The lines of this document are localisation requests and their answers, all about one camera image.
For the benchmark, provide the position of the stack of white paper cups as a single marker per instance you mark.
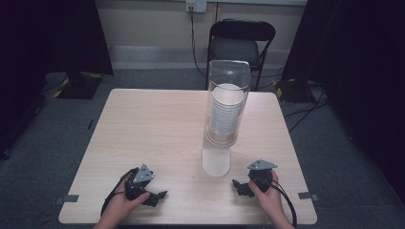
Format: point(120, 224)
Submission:
point(226, 109)

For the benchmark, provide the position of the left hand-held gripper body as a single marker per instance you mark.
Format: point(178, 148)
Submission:
point(137, 187)

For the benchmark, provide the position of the person's right hand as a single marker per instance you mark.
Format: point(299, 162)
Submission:
point(269, 203)

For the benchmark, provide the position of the grey tape strip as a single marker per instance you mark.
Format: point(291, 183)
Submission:
point(308, 196)
point(67, 199)

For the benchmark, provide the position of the black stand base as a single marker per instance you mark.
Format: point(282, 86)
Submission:
point(293, 90)
point(79, 87)

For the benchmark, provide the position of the white wall socket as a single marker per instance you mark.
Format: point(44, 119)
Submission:
point(196, 5)

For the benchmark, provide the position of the person's left hand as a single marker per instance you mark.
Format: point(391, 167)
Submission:
point(122, 206)

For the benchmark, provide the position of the black folding chair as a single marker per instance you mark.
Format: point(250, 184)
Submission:
point(237, 47)

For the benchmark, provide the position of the clear tube cup dispenser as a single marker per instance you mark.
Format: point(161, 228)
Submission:
point(219, 152)

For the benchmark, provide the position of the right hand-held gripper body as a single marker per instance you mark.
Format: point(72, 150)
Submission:
point(261, 178)

